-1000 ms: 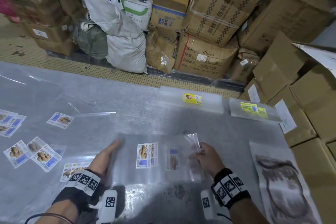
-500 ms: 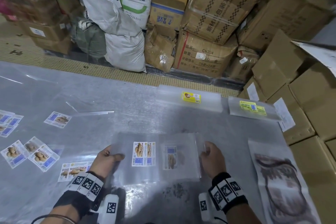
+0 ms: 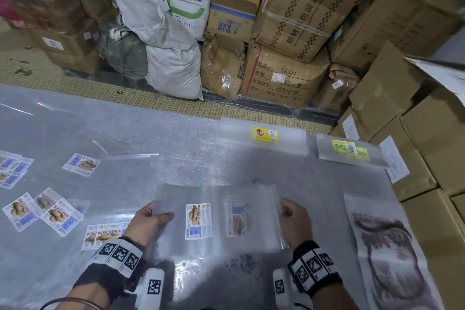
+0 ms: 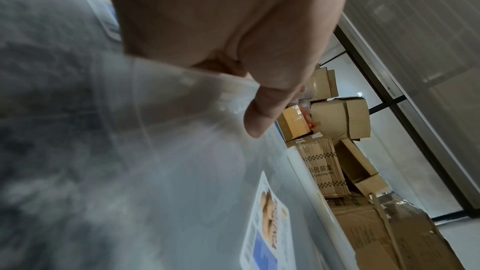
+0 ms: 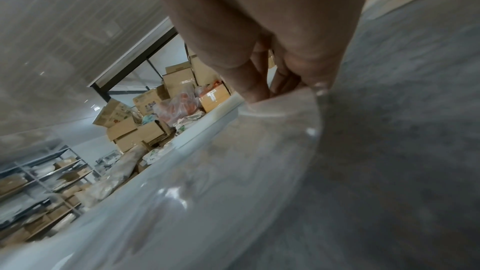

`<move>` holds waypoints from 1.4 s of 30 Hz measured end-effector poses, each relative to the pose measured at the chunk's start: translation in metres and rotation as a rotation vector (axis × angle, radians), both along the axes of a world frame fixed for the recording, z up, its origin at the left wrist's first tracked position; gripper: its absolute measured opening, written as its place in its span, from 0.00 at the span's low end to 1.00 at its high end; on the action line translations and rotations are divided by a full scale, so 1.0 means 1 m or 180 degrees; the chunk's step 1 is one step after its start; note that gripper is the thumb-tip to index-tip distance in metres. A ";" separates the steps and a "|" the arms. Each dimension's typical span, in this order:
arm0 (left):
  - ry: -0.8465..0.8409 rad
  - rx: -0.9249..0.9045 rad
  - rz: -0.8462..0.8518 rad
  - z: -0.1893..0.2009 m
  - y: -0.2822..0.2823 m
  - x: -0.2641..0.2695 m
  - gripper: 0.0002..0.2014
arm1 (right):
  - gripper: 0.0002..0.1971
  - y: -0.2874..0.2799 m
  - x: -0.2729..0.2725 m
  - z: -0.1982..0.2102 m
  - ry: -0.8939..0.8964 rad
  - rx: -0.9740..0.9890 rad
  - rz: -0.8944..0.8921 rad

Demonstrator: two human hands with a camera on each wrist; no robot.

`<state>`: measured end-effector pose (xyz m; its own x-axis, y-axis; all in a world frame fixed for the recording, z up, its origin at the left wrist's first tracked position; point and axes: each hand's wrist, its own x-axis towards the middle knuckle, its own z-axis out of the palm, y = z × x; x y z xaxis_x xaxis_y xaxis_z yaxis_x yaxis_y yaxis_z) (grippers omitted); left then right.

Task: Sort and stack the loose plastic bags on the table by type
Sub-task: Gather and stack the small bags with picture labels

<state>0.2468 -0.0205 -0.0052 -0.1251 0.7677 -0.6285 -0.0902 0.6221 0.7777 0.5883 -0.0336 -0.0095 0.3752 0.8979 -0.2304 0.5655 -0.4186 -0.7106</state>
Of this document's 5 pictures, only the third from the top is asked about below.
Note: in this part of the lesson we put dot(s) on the black marker wristband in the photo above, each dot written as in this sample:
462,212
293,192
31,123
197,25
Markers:
314,269
105,269

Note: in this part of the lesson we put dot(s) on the cardboard boxes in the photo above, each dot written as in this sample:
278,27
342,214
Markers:
425,146

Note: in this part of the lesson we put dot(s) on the plain white sack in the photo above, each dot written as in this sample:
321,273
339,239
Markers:
174,73

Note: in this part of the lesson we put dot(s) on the person's left forearm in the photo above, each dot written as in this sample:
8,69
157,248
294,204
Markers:
83,297

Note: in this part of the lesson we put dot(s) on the person's right forearm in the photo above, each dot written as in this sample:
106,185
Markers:
334,299

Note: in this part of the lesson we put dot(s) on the clear bags with labels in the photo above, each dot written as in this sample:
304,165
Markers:
47,208

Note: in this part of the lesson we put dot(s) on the stack of bagged red headbands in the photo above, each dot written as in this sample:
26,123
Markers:
392,259

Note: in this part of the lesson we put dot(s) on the stack of clear bags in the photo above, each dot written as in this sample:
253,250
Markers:
218,219

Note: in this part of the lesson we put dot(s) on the pink plastic bag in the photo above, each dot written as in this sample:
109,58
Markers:
5,6

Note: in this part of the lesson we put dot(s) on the crumpled white sack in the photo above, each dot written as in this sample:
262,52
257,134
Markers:
149,19

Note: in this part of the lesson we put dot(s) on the dark cardboard box red marks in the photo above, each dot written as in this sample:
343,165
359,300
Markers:
54,8

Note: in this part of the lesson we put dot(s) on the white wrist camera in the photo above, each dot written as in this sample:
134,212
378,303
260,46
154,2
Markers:
152,289
280,289

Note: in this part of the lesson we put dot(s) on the person's left hand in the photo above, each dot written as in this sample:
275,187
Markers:
145,224

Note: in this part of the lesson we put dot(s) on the person's right hand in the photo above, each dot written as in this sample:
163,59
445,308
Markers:
298,222

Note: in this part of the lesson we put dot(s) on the cardboard box with red print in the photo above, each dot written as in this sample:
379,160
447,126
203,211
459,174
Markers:
283,77

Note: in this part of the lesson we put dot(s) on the torn brown cardboard box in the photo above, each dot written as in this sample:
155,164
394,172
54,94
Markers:
219,70

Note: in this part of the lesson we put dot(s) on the white cardboard sheet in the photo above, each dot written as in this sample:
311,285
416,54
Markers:
443,73

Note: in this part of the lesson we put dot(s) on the low cardboard box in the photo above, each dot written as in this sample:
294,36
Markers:
72,62

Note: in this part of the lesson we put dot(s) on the grey-green sack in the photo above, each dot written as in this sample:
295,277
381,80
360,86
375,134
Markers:
123,55

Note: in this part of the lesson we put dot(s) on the cardboard box with checker pattern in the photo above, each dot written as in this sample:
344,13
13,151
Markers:
305,12

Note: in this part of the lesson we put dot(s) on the grey table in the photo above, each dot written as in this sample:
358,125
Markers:
145,121

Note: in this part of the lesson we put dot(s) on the cardboard box with white label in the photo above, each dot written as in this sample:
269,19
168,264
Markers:
65,42

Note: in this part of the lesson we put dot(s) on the bag pack with green label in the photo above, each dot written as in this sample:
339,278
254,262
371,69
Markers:
345,153

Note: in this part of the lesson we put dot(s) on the small labelled brown box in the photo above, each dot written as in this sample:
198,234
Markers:
338,88

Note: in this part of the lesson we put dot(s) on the cardboard box with blue stripe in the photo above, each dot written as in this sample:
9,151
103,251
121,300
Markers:
230,19

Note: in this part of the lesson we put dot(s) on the large brown cardboard box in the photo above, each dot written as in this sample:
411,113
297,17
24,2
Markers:
396,19

